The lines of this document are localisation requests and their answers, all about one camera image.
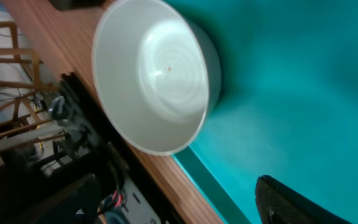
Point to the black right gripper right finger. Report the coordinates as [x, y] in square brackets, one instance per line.
[279, 204]

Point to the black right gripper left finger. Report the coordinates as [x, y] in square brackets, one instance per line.
[28, 201]

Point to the grey shallow bowl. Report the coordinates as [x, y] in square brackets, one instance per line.
[156, 73]

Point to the teal plastic serving tray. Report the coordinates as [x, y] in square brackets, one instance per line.
[289, 99]

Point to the wooden chair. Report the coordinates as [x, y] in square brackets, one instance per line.
[24, 117]

